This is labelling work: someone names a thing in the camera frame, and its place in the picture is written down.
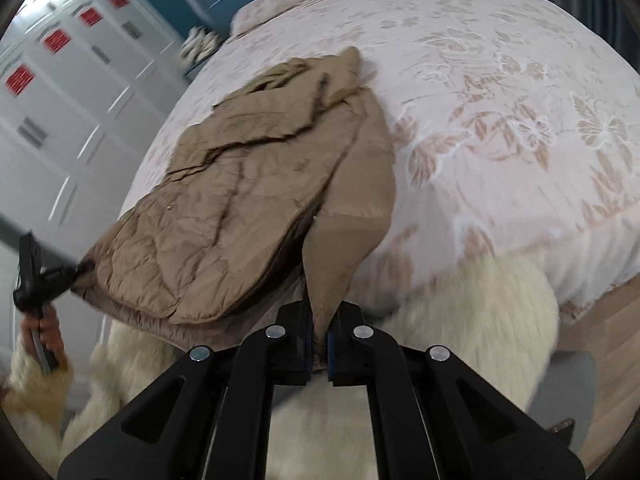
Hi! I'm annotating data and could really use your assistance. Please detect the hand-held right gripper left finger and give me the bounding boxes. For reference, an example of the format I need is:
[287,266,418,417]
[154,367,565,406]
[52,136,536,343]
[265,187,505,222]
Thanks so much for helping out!
[57,302,313,480]

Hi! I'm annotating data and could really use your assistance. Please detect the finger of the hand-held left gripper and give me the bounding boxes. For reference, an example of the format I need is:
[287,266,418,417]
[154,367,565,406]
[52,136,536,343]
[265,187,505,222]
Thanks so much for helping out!
[45,264,86,296]

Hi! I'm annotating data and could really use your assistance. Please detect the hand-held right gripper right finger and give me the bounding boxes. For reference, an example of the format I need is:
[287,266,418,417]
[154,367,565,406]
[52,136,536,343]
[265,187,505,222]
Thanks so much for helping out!
[325,302,586,480]

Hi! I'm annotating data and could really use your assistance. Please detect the tan quilted jacket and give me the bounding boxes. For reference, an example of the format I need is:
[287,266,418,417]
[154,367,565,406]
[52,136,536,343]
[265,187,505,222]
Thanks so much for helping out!
[72,46,398,356]

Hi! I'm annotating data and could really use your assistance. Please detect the pile of pale clothes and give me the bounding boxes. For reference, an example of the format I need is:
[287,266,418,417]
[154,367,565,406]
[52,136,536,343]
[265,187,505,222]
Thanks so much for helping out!
[180,30,221,68]

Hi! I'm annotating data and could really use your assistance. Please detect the person's left hand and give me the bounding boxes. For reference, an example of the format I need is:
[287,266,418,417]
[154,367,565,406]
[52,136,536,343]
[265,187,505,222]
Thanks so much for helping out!
[22,306,67,368]

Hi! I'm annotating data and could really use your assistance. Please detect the white wardrobe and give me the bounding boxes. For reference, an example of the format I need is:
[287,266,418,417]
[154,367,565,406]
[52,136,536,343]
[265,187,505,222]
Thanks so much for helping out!
[0,0,191,261]

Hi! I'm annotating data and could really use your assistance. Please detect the grey nightstand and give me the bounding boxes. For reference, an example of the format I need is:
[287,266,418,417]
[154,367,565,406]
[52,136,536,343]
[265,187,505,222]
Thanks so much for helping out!
[182,57,211,83]

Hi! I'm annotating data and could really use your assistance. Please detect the bed with floral cover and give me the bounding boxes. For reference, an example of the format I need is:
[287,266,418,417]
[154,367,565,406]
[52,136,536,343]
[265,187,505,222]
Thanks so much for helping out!
[120,0,640,321]

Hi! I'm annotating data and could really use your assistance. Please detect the blue upholstered bed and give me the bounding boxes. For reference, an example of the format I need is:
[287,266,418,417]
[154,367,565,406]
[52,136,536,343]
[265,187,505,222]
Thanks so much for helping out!
[120,0,640,321]

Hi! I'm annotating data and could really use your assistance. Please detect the floral print pillow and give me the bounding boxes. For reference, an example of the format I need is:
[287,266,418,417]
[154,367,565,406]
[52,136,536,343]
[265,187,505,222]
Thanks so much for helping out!
[230,0,341,36]

